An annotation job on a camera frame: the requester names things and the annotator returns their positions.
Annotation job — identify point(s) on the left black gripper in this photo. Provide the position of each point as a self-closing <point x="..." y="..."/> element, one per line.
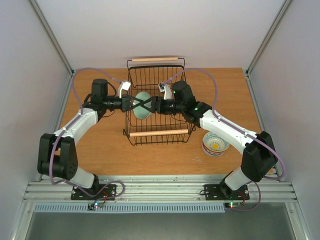
<point x="126" y="103"/>

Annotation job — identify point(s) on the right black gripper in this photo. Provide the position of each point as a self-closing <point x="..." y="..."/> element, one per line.
<point x="158" y="104"/>

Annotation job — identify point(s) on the celadon green bowl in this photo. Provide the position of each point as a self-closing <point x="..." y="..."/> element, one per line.
<point x="140" y="112"/>

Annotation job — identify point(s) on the black wire dish rack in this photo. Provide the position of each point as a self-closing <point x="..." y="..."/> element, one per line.
<point x="145" y="76"/>

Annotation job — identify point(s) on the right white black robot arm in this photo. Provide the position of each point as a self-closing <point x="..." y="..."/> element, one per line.
<point x="257" y="149"/>

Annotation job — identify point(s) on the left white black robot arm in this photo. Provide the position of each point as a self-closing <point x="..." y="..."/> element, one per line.
<point x="57" y="155"/>

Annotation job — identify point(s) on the white blue patterned bowl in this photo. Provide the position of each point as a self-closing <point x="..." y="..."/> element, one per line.
<point x="213" y="153"/>

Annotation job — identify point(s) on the left small circuit board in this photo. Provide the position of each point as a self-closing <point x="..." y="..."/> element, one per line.
<point x="96" y="206"/>

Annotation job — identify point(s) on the small circuit board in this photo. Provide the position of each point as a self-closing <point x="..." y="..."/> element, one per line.
<point x="96" y="206"/>
<point x="233" y="204"/>

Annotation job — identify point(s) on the right small circuit board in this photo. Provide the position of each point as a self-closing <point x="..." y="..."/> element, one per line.
<point x="233" y="204"/>

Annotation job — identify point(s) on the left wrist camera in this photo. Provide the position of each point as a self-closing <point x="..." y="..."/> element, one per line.
<point x="123" y="86"/>

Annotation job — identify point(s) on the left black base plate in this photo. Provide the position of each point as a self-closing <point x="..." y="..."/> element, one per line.
<point x="91" y="194"/>

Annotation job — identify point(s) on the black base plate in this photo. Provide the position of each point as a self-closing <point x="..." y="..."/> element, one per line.
<point x="212" y="192"/>
<point x="91" y="194"/>

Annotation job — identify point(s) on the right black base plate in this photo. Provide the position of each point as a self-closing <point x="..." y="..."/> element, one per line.
<point x="212" y="192"/>

